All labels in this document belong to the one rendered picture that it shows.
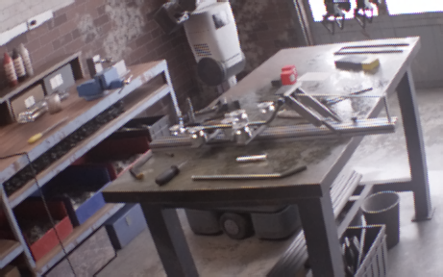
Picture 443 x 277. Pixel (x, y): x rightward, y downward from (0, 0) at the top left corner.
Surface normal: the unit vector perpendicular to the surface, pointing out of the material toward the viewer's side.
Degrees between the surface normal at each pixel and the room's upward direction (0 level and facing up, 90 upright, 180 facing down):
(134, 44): 90
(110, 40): 90
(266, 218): 90
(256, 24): 90
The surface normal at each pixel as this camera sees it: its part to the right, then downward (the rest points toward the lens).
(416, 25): -0.46, 0.40
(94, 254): 0.84, -0.07
